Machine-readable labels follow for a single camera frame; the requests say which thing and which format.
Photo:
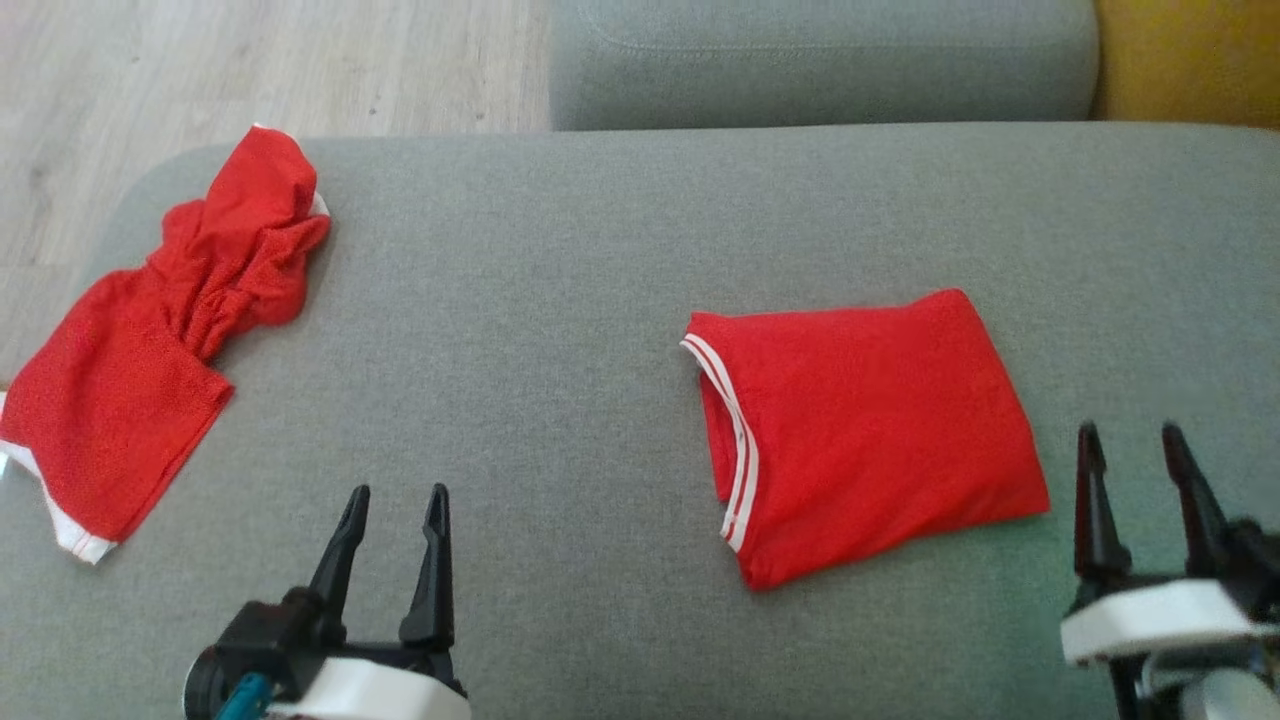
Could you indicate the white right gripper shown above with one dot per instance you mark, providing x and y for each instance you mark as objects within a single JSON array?
[{"x": 1150, "y": 615}]

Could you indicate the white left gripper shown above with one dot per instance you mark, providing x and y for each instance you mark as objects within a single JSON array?
[{"x": 380, "y": 690}]

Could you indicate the red basketball jersey number 23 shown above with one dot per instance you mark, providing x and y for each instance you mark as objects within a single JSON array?
[{"x": 880, "y": 420}]

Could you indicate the red shorts with white hem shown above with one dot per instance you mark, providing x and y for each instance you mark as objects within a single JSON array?
[{"x": 120, "y": 380}]

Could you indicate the large grey fabric sofa seat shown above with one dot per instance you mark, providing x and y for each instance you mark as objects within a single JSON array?
[{"x": 550, "y": 300}]

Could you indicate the yellow upholstered cushion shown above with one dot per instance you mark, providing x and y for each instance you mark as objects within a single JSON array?
[{"x": 1200, "y": 60}]

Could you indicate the grey stitched sofa cushion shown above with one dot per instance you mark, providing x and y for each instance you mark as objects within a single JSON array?
[{"x": 800, "y": 70}]

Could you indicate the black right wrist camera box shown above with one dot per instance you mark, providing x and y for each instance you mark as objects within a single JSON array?
[{"x": 1260, "y": 560}]

